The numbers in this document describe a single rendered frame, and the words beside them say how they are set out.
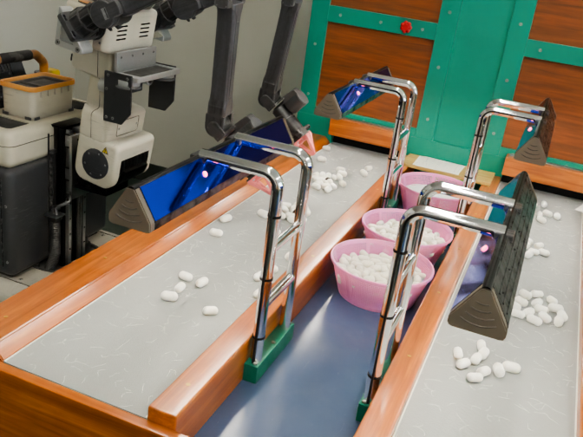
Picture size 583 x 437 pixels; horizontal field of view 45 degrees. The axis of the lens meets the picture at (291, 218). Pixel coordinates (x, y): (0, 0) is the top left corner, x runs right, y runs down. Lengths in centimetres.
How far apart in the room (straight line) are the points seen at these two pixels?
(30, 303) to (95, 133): 98
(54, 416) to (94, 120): 125
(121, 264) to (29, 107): 100
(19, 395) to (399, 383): 68
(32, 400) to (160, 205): 42
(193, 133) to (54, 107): 161
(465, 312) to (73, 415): 69
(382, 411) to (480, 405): 22
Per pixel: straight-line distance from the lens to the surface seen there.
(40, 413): 135
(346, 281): 173
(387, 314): 127
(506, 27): 266
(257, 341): 140
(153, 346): 141
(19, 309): 148
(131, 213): 115
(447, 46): 268
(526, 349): 164
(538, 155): 191
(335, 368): 152
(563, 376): 159
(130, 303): 154
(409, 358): 144
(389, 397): 131
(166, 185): 119
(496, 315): 99
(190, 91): 404
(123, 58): 229
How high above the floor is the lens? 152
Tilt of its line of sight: 22 degrees down
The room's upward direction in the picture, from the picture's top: 8 degrees clockwise
